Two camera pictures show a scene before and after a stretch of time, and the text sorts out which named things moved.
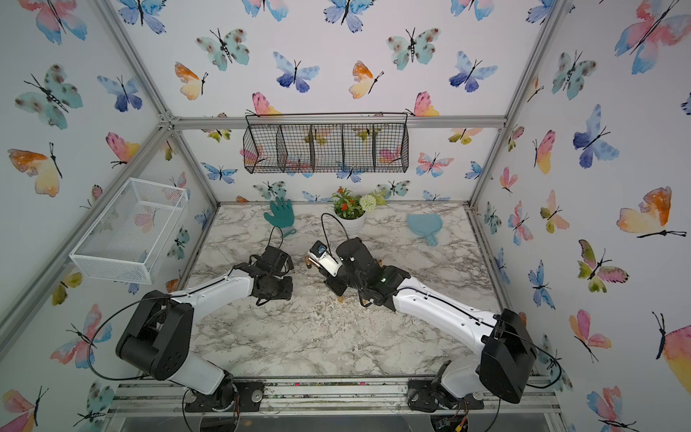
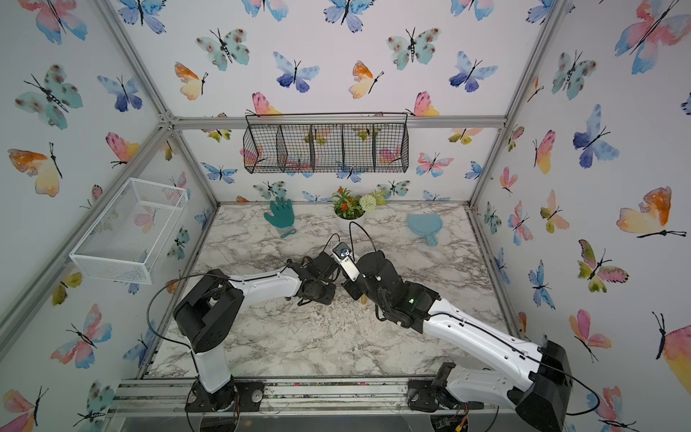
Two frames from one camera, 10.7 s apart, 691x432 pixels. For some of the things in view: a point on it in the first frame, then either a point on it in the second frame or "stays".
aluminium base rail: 522,395 stays
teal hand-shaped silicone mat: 283,214 stays
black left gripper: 288,293 to 332,290
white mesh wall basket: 130,236 stays
